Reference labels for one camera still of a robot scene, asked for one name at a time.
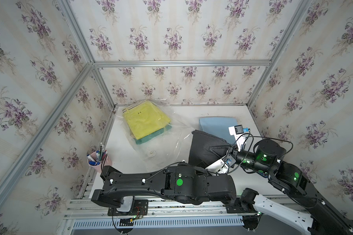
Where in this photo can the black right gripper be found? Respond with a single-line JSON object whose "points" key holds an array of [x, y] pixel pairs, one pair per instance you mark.
{"points": [[235, 155]]}

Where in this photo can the dark grey trousers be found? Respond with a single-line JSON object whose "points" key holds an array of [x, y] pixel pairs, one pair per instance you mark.
{"points": [[199, 155]]}

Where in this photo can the light blue trousers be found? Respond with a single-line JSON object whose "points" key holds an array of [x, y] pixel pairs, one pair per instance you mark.
{"points": [[219, 127]]}

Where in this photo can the clear plastic vacuum bag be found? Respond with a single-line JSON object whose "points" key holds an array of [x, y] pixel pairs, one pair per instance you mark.
{"points": [[172, 146]]}

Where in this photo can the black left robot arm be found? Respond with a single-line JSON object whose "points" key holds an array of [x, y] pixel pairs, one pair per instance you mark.
{"points": [[178, 182]]}

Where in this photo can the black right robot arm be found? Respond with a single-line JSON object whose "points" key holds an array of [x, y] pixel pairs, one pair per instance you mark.
{"points": [[267, 160]]}

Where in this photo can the yellow-green folded trousers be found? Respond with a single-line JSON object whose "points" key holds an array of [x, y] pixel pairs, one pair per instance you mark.
{"points": [[145, 118]]}

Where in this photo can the teal folded garment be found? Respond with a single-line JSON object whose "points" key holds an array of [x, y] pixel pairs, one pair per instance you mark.
{"points": [[153, 135]]}

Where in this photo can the pink pen cup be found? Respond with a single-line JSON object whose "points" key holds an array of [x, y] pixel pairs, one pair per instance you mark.
{"points": [[99, 159]]}

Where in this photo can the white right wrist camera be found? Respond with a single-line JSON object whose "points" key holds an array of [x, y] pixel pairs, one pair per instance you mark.
{"points": [[240, 134]]}

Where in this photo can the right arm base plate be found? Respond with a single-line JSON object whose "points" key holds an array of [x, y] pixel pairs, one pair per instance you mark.
{"points": [[235, 207]]}

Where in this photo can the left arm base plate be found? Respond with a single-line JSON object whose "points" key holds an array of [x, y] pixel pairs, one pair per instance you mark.
{"points": [[129, 208]]}

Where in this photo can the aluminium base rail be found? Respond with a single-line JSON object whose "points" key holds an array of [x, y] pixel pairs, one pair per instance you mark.
{"points": [[151, 212]]}

